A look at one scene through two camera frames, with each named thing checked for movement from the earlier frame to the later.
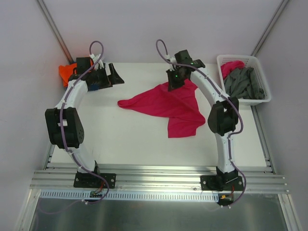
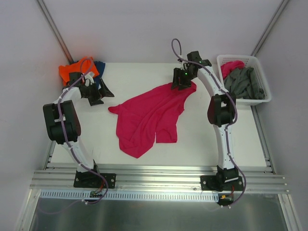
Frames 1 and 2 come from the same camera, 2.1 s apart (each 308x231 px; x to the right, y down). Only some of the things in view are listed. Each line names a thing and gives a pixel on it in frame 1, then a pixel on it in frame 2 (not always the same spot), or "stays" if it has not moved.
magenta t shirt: x=179 y=106 -> x=155 y=112
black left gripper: x=106 y=77 -> x=96 y=93
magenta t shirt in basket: x=226 y=67 stays
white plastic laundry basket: x=250 y=61 stays
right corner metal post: x=269 y=28 stays
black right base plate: x=236 y=185 stays
